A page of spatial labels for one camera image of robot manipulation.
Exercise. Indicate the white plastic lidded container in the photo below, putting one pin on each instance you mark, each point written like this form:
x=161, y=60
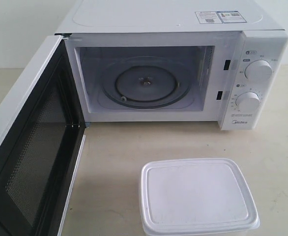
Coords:
x=196, y=197

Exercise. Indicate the white microwave door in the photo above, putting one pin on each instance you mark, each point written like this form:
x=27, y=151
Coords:
x=41, y=140

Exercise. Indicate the white microwave oven body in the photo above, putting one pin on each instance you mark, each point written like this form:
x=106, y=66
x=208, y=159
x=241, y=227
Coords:
x=98, y=33

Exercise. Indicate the glass turntable plate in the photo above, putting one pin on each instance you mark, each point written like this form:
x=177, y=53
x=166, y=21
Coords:
x=146, y=82

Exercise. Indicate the upper white control knob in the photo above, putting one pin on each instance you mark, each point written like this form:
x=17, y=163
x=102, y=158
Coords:
x=258, y=71

